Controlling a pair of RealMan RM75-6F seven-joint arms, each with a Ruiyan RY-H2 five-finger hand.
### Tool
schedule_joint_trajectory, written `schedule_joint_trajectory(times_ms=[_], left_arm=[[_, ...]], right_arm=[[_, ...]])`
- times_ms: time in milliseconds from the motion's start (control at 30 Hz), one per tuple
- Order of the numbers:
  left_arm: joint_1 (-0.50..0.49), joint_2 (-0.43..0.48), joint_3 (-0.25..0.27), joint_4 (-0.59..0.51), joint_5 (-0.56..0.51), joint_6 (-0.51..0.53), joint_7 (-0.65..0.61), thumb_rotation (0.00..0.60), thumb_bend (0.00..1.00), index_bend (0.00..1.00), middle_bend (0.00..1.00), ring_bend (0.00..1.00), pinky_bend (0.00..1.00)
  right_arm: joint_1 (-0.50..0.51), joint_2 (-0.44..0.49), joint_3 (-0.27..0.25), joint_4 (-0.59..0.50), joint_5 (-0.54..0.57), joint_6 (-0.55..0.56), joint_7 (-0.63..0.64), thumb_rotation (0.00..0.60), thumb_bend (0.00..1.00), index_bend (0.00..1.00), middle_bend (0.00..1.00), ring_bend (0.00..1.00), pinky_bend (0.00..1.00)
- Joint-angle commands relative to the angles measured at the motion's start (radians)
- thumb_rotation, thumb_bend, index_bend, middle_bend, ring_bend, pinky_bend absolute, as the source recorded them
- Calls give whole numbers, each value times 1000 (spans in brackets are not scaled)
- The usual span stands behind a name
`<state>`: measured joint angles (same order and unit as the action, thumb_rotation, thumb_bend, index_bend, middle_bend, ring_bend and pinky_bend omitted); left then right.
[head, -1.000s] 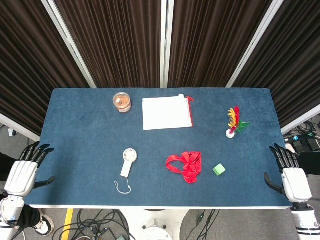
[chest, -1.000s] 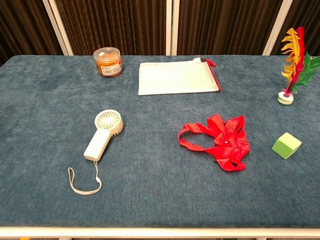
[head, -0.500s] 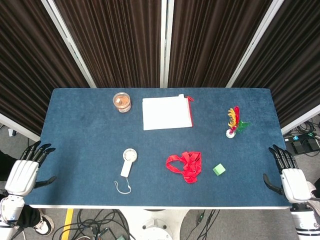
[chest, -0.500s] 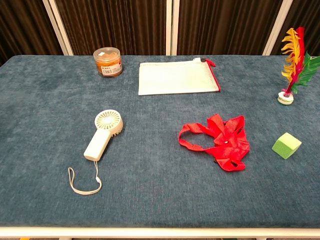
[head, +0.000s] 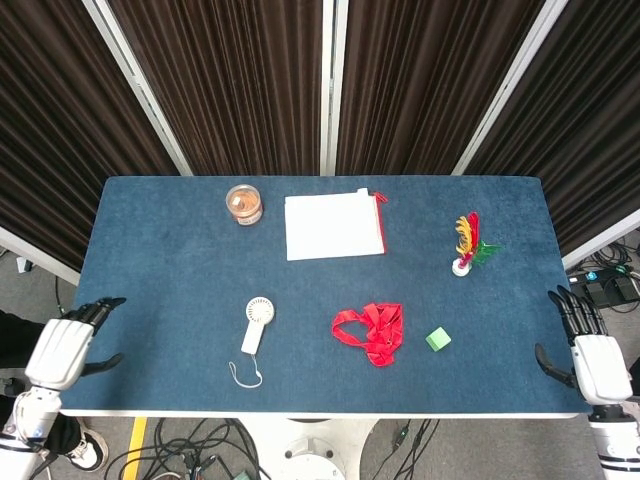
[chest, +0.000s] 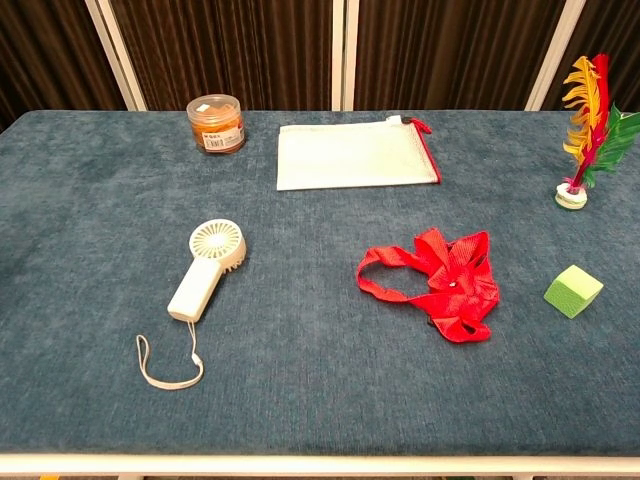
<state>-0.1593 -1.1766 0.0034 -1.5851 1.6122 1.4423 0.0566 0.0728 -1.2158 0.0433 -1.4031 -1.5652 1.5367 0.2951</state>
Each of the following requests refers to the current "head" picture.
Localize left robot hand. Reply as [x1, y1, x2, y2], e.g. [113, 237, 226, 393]
[23, 296, 127, 392]

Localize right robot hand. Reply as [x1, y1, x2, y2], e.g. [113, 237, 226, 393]
[534, 284, 634, 406]

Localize white handheld fan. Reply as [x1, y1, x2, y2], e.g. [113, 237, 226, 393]
[228, 296, 276, 390]

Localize white and black sneaker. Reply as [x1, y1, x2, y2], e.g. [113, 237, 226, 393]
[64, 432, 109, 472]

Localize yellow floor tape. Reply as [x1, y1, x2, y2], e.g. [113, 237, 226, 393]
[121, 417, 149, 480]

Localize blue table cloth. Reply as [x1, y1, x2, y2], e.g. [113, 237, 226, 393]
[59, 174, 594, 415]

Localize green cube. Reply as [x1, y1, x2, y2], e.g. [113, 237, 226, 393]
[425, 326, 453, 354]

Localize colourful feather shuttlecock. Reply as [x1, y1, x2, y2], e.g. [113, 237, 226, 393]
[452, 211, 503, 278]

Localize brown pleated partition screen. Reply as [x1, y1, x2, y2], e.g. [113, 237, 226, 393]
[0, 0, 194, 274]
[452, 0, 640, 271]
[107, 0, 332, 177]
[333, 0, 547, 177]

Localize clear jar with orange contents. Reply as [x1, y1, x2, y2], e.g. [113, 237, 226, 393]
[224, 184, 265, 227]

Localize white mesh zipper pouch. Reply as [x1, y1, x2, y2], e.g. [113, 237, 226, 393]
[284, 187, 389, 262]

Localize black floor cable bundle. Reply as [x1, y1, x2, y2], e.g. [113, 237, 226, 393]
[107, 418, 282, 480]

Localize red ribbon strap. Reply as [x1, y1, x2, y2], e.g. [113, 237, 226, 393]
[330, 301, 405, 369]

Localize white table pedestal base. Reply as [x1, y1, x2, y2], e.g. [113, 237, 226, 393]
[283, 418, 377, 480]

